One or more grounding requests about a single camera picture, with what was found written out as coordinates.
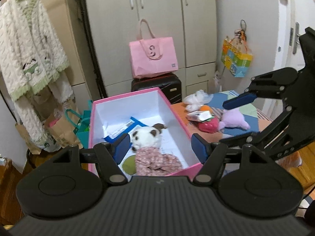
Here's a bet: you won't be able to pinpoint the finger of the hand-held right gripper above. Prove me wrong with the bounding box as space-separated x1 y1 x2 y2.
219 107 294 150
223 67 298 110

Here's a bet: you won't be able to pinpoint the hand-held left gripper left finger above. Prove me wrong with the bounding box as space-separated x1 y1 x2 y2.
37 133 131 185

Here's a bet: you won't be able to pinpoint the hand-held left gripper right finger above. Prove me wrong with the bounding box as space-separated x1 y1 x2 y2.
191 133 282 185

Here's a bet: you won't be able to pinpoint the purple plush toy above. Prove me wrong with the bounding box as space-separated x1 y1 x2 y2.
218 109 251 131

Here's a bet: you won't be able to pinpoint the blue wet wipes pack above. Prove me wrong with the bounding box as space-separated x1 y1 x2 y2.
103 117 143 143

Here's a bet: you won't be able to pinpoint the olive green plush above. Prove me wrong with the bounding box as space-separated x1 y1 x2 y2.
122 156 137 175

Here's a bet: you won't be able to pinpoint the red strawberry plush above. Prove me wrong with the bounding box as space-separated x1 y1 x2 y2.
199 117 220 134

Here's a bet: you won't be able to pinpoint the white plush toy brown ears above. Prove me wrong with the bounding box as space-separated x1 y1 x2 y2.
130 123 168 153

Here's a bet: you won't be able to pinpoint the small white packet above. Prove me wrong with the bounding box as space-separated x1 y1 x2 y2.
186 111 212 121

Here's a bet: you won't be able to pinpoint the pink floral cloth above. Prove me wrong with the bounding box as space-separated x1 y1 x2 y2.
135 146 184 176

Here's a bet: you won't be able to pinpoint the pink cardboard box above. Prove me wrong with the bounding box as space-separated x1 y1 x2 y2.
89 87 205 177

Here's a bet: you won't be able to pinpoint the patchwork blanket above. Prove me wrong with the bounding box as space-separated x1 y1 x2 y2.
171 90 302 169

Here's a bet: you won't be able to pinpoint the white plastic bag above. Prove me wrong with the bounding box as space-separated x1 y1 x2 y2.
213 71 223 91

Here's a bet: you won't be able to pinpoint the colourful paper gift bag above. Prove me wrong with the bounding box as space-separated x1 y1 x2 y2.
221 36 253 78

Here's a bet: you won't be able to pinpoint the green gift bag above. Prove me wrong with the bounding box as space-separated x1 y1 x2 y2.
65 101 93 149

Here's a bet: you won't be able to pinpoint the brown paper bag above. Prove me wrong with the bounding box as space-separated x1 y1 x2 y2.
44 111 83 150
15 123 42 153

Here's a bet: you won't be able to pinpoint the black suitcase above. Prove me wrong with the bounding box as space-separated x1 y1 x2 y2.
131 72 183 105

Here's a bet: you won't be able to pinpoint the pink tote bag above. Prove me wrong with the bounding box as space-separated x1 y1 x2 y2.
129 19 179 79

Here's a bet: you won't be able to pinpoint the white door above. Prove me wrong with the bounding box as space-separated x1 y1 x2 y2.
273 0 315 84

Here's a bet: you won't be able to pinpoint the grey three-door wardrobe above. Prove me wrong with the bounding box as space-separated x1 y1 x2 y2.
84 0 217 99

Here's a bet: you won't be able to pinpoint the white fluffy robe green trim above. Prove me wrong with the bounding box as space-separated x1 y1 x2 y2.
0 0 74 148

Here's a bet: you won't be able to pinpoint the beige wooden cabinet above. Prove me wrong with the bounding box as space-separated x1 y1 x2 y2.
37 0 99 104

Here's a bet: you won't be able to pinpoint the metal door handle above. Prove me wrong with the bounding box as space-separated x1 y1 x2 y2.
293 22 302 54

